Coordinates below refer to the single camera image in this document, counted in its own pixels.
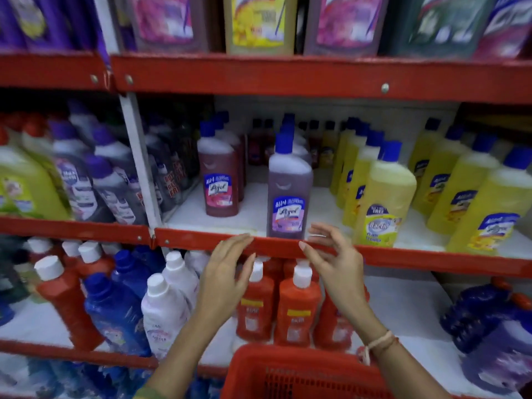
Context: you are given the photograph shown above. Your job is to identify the person's left hand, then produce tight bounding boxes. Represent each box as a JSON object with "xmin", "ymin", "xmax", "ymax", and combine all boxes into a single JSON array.
[{"xmin": 195, "ymin": 233, "xmax": 257, "ymax": 329}]

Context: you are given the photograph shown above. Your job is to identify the person's right hand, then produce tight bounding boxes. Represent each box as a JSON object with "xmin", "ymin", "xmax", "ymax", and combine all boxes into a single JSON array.
[{"xmin": 298, "ymin": 222, "xmax": 385, "ymax": 341}]

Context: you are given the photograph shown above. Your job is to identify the yellow cleaner bottle green label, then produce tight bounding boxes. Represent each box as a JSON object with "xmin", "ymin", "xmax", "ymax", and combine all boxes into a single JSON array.
[{"xmin": 353, "ymin": 140, "xmax": 418, "ymax": 248}]

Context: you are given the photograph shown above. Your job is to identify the red plastic basket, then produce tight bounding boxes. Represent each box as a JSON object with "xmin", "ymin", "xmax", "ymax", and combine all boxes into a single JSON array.
[{"xmin": 220, "ymin": 344, "xmax": 474, "ymax": 399}]

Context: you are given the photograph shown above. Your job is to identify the yellow cleaner bottle blue label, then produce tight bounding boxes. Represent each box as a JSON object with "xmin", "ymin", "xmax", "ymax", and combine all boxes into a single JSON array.
[{"xmin": 445, "ymin": 146, "xmax": 532, "ymax": 256}]

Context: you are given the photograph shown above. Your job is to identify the person's right forearm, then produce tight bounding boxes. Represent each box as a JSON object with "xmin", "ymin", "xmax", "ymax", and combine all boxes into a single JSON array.
[{"xmin": 365, "ymin": 336, "xmax": 454, "ymax": 399}]

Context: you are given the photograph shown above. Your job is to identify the person's left forearm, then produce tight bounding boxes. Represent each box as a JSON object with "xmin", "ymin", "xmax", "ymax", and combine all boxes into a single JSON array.
[{"xmin": 143, "ymin": 315, "xmax": 233, "ymax": 399}]

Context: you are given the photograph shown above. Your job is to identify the purple cleaner bottle blue cap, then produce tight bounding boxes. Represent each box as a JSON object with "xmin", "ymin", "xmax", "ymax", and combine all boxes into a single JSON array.
[
  {"xmin": 282, "ymin": 113, "xmax": 308, "ymax": 140},
  {"xmin": 279, "ymin": 122, "xmax": 313, "ymax": 165},
  {"xmin": 267, "ymin": 132, "xmax": 314, "ymax": 241}
]

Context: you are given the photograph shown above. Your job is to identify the brown cleaner bottle blue cap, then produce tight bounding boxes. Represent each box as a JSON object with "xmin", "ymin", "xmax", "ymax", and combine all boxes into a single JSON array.
[
  {"xmin": 218, "ymin": 111, "xmax": 248, "ymax": 137},
  {"xmin": 214, "ymin": 116, "xmax": 246, "ymax": 203},
  {"xmin": 197, "ymin": 120, "xmax": 240, "ymax": 218}
]

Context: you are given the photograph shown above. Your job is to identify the row of yellow Lizol bottles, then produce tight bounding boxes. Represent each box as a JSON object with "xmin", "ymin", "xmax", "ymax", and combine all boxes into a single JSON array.
[{"xmin": 330, "ymin": 116, "xmax": 502, "ymax": 236}]

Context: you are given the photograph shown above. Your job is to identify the row of small cleaner bottles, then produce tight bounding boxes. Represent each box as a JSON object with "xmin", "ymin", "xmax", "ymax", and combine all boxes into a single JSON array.
[{"xmin": 248, "ymin": 118, "xmax": 348, "ymax": 169}]

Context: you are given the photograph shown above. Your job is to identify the white metal shelf upright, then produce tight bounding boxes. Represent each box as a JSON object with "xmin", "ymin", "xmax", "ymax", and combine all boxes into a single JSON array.
[{"xmin": 92, "ymin": 0, "xmax": 165, "ymax": 245}]

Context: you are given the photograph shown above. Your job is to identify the red metal shelf rack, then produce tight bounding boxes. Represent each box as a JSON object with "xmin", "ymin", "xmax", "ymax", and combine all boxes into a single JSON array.
[
  {"xmin": 0, "ymin": 49, "xmax": 158, "ymax": 399},
  {"xmin": 110, "ymin": 52, "xmax": 532, "ymax": 399}
]

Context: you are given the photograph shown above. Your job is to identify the large yellow Lizol bottle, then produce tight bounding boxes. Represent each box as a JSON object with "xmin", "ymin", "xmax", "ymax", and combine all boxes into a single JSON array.
[{"xmin": 223, "ymin": 0, "xmax": 299, "ymax": 56}]

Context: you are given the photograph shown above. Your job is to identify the large green Lizol bottle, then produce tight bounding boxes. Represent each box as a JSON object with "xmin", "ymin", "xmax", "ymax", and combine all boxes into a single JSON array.
[{"xmin": 388, "ymin": 0, "xmax": 498, "ymax": 59}]

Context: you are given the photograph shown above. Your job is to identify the white bottle white cap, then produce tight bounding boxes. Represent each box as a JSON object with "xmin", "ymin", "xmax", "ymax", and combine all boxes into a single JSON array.
[
  {"xmin": 140, "ymin": 273, "xmax": 192, "ymax": 361},
  {"xmin": 184, "ymin": 249, "xmax": 211, "ymax": 279},
  {"xmin": 162, "ymin": 250, "xmax": 200, "ymax": 312}
]

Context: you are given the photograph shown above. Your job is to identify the group of red white-capped bottles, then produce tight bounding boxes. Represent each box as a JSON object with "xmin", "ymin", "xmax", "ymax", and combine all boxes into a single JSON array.
[
  {"xmin": 234, "ymin": 255, "xmax": 371, "ymax": 352},
  {"xmin": 25, "ymin": 236, "xmax": 117, "ymax": 352}
]

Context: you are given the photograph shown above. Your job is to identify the group of dark tagged bottles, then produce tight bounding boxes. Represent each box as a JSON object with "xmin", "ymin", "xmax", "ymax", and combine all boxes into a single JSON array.
[{"xmin": 143, "ymin": 101, "xmax": 215, "ymax": 214}]

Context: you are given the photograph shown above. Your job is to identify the dark blue bottle orange cap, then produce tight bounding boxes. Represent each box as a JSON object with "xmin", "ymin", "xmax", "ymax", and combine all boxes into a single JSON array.
[{"xmin": 439, "ymin": 276, "xmax": 532, "ymax": 354}]

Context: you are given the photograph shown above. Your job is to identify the group of blue packs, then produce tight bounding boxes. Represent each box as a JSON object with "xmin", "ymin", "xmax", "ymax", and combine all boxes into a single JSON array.
[{"xmin": 0, "ymin": 357, "xmax": 227, "ymax": 399}]

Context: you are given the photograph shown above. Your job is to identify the lavender bottle blue cap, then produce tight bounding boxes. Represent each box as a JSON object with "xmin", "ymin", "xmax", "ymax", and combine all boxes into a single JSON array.
[{"xmin": 460, "ymin": 319, "xmax": 532, "ymax": 395}]

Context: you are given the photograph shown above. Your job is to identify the group of grey purple-capped bottles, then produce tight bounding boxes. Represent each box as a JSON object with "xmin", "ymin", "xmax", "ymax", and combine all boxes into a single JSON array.
[{"xmin": 48, "ymin": 99, "xmax": 149, "ymax": 226}]

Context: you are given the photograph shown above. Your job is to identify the group of dark teal bottles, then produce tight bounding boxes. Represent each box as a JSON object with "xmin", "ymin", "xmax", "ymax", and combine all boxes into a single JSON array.
[{"xmin": 0, "ymin": 234, "xmax": 42, "ymax": 327}]

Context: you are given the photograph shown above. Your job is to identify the group of green red-capped bottles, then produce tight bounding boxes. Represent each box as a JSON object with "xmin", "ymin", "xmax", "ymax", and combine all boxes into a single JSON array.
[{"xmin": 0, "ymin": 111, "xmax": 74, "ymax": 222}]

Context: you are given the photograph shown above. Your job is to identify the large lavender-pink Lizol bottle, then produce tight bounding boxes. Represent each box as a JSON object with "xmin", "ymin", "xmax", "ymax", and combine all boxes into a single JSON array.
[{"xmin": 303, "ymin": 0, "xmax": 391, "ymax": 58}]

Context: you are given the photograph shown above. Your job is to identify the large pink Lizol bottle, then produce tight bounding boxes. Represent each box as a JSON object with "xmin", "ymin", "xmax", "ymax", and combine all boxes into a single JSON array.
[{"xmin": 112, "ymin": 0, "xmax": 211, "ymax": 54}]

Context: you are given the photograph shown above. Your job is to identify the row of purple bottles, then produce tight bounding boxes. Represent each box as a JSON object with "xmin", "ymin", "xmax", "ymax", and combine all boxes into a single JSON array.
[{"xmin": 0, "ymin": 0, "xmax": 138, "ymax": 53}]

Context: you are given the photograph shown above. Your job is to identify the pale thread wrist bracelet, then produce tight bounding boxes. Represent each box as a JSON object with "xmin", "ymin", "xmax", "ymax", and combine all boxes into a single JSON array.
[{"xmin": 357, "ymin": 330, "xmax": 400, "ymax": 366}]

